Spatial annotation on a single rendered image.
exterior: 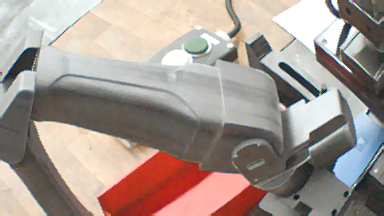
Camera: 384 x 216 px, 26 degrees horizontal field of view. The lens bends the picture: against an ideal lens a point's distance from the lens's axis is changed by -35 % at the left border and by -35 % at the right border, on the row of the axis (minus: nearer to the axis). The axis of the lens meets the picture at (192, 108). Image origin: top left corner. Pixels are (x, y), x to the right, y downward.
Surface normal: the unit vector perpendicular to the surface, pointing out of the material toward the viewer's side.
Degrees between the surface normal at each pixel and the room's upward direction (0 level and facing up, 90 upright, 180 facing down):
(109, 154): 0
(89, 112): 87
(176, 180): 0
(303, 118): 23
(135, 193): 90
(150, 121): 85
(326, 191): 31
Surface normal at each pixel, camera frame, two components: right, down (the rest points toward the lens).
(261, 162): 0.07, 0.72
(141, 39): -0.12, -0.68
